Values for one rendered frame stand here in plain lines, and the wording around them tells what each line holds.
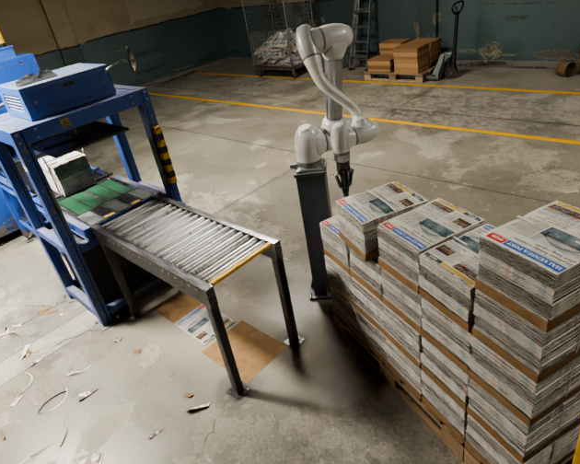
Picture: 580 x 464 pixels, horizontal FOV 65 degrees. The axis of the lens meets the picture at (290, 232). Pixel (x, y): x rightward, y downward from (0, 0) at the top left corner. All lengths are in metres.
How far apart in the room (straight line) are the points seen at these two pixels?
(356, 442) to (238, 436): 0.64
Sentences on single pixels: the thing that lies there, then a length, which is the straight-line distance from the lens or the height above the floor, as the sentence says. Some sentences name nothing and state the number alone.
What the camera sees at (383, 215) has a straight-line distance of 2.24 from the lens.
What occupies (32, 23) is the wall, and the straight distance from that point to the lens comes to 11.17.
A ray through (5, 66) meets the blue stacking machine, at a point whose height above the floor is 1.69.
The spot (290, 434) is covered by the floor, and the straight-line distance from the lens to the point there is 2.70.
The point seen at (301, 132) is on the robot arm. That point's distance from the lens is 2.88.
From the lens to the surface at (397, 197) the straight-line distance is 2.39.
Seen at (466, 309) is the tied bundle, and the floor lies 0.95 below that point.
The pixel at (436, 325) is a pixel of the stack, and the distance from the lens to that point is 2.11.
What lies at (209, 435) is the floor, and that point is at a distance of 2.82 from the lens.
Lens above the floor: 2.18
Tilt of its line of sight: 31 degrees down
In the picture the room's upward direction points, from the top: 10 degrees counter-clockwise
